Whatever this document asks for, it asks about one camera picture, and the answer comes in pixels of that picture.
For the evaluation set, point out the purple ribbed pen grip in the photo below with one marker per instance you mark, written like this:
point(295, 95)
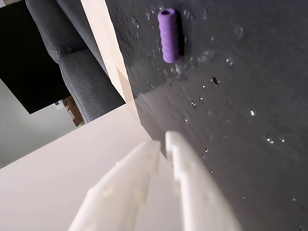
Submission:
point(169, 36)

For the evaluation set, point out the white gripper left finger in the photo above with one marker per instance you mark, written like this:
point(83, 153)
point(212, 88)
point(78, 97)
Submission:
point(120, 192)

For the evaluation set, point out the grey fabric sofa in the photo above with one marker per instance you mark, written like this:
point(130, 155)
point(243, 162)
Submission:
point(81, 79)

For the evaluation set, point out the white base board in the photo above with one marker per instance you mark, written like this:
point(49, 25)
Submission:
point(60, 168)

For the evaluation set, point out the black glossy mat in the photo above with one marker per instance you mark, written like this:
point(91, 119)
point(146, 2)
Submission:
point(240, 96)

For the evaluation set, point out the black flat panel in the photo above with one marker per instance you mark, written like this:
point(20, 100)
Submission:
point(24, 60)

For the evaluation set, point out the light wooden board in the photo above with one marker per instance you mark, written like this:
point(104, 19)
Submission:
point(108, 43)

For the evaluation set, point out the brown cardboard box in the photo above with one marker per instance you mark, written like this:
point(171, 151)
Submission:
point(75, 113)

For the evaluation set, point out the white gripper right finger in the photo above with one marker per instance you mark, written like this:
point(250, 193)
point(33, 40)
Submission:
point(199, 199)

